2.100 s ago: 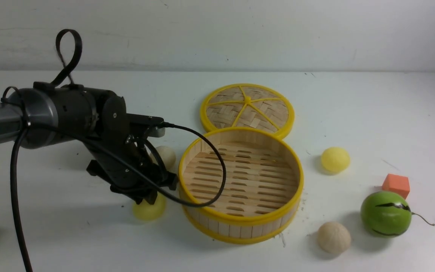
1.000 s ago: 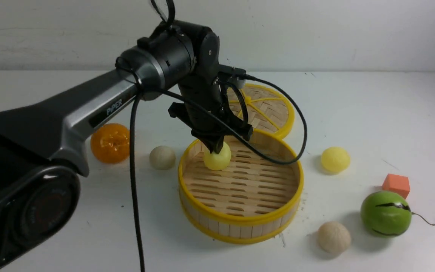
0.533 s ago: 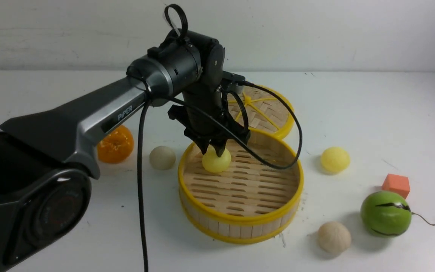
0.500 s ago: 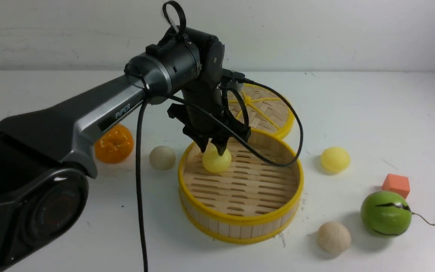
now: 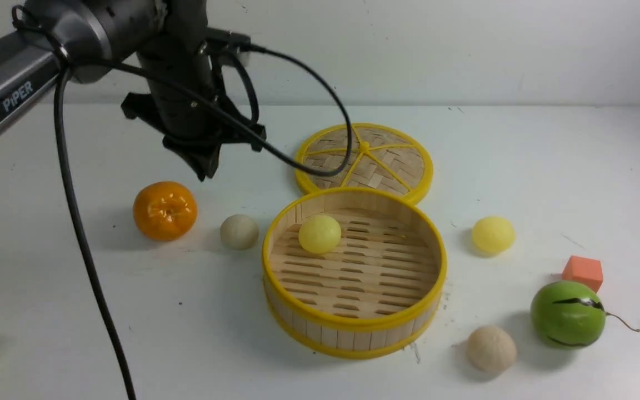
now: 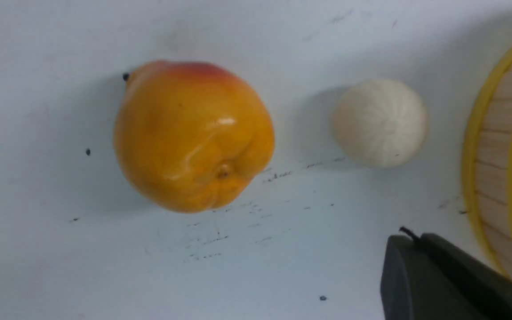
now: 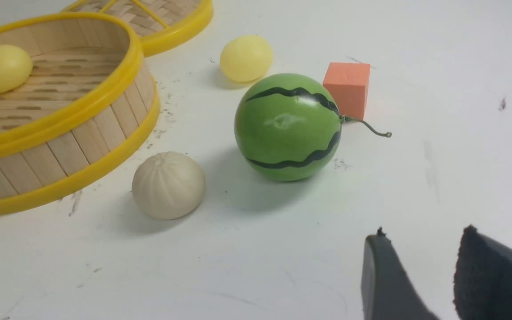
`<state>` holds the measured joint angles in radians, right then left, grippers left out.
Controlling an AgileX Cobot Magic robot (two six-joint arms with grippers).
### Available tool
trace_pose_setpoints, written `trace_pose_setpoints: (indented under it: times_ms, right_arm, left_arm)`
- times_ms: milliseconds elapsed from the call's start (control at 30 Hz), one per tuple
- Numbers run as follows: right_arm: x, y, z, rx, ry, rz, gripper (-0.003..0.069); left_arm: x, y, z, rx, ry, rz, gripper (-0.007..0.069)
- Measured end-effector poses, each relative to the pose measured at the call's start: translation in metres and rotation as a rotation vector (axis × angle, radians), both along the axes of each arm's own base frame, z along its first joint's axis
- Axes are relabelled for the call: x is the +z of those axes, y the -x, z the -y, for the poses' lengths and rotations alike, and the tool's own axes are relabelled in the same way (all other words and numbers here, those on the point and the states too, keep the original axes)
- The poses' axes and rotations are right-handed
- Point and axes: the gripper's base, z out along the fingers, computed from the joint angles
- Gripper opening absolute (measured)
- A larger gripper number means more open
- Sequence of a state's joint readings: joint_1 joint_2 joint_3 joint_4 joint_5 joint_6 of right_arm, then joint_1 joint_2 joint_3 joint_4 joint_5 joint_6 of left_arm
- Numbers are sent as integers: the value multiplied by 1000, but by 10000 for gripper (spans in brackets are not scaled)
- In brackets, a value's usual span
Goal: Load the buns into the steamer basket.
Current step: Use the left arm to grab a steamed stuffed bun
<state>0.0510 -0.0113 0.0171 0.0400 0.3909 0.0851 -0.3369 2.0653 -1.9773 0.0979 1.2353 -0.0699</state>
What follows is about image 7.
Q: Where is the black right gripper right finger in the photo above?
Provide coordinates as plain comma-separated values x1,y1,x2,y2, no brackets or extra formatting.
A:
453,225,512,320

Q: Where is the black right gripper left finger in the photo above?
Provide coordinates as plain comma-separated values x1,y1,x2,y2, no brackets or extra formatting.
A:
361,228,438,320

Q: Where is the white bun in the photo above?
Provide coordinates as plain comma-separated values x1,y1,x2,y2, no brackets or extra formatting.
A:
132,152,207,220

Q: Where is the yellow bun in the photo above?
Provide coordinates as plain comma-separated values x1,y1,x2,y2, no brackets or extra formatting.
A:
0,44,34,93
220,34,274,83

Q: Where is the woven bamboo steamer lid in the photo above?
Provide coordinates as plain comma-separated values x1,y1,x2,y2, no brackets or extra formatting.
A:
63,0,214,57

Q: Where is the bamboo steamer tray yellow rim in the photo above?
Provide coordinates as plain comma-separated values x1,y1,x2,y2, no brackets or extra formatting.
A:
0,12,160,215

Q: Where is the green toy watermelon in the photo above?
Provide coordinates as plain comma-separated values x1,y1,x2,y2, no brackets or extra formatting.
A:
234,73,392,182

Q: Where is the orange foam cube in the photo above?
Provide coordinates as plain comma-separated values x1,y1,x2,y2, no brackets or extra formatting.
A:
323,62,371,120

